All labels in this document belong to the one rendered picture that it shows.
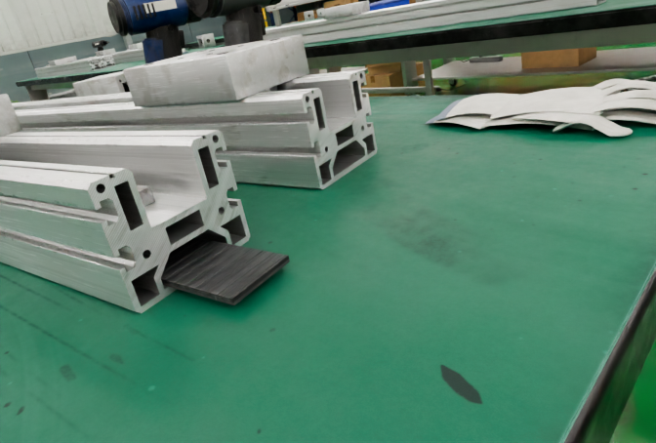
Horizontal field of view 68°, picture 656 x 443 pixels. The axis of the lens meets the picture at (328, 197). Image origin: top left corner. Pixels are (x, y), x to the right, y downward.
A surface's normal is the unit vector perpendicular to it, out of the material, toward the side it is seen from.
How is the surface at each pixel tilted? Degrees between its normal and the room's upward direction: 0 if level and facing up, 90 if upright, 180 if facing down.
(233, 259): 0
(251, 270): 0
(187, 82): 90
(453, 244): 0
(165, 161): 90
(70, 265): 90
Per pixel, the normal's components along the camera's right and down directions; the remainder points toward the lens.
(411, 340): -0.18, -0.91
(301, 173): -0.57, 0.40
